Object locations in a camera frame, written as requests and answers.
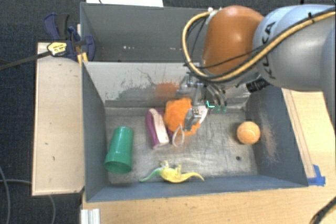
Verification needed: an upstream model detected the orange mesh bath pouf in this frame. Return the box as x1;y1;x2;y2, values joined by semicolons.
163;97;202;137

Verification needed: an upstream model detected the yellow-green toy dinosaur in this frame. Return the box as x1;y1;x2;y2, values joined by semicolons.
139;160;205;184

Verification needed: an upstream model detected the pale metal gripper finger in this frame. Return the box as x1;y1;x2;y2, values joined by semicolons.
183;109;200;132
197;105;209;125

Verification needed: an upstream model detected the black cylinder on white bracket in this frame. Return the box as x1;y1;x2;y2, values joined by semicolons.
245;77;270;94

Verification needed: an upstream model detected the pale wood board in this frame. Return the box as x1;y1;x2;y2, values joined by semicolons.
31;41;86;196

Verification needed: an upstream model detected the orange tennis ball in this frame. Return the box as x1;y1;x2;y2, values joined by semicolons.
236;121;261;145

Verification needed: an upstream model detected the grey metal bin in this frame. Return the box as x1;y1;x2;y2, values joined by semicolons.
79;2;309;203

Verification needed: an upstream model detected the green plastic cup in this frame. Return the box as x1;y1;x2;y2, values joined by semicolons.
104;126;134;174

